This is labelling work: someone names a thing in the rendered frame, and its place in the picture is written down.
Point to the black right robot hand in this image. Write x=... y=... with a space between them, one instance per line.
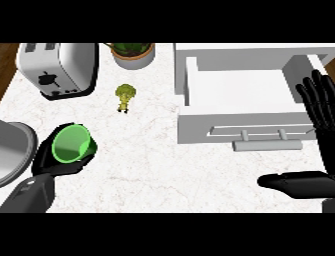
x=330 y=140

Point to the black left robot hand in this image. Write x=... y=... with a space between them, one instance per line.
x=53 y=164

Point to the green cup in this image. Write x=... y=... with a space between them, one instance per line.
x=73 y=144

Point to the white open drawer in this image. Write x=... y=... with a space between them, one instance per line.
x=245 y=110

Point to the white drawer cabinet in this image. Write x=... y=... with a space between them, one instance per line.
x=253 y=56

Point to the large grey round pot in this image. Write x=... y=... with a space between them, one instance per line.
x=2 y=154

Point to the green broccoli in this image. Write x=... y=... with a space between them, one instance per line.
x=125 y=96

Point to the silver toaster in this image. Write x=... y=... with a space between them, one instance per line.
x=60 y=69

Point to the potted green plant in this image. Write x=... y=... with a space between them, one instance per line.
x=132 y=54

